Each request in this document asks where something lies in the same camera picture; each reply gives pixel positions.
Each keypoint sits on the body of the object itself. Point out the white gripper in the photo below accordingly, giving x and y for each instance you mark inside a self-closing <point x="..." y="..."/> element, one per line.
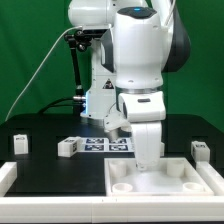
<point x="141" y="115"/>

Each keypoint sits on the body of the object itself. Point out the white square table top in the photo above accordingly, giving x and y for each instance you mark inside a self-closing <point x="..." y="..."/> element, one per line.
<point x="171" y="177"/>

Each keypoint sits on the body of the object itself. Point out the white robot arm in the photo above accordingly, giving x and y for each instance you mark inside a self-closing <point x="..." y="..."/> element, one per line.
<point x="133" y="43"/>

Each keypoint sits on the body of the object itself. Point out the printed marker tag sheet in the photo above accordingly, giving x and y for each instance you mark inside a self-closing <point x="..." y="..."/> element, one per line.
<point x="104" y="145"/>

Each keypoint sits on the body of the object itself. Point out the black depth camera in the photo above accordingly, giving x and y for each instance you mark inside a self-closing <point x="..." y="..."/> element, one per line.
<point x="94" y="33"/>

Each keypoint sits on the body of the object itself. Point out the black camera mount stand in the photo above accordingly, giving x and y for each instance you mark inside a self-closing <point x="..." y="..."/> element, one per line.
<point x="77" y="63"/>

